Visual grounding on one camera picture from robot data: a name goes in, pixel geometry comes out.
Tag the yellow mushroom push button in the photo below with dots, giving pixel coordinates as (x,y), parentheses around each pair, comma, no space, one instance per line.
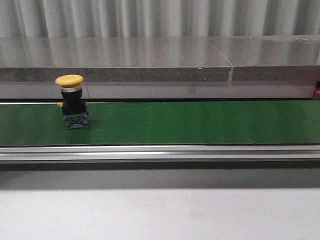
(74,108)

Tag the grey stone slab left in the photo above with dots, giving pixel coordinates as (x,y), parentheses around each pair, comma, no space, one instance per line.
(111,59)

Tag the grey stone slab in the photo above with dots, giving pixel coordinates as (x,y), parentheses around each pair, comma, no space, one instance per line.
(270,58)
(111,59)

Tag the green conveyor belt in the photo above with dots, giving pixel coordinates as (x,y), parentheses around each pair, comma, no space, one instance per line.
(165,123)

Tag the grey stone slab right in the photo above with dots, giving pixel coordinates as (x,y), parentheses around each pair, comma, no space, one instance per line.
(270,58)

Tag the white conveyor back panel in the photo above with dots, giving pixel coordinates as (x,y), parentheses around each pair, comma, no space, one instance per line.
(45,91)

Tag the orange object at right edge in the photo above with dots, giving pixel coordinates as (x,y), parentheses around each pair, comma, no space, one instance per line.
(317,94)

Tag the white corrugated curtain backdrop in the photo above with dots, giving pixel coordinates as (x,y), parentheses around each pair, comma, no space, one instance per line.
(158,18)

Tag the aluminium conveyor front rail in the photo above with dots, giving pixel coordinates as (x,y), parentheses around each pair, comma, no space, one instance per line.
(158,153)

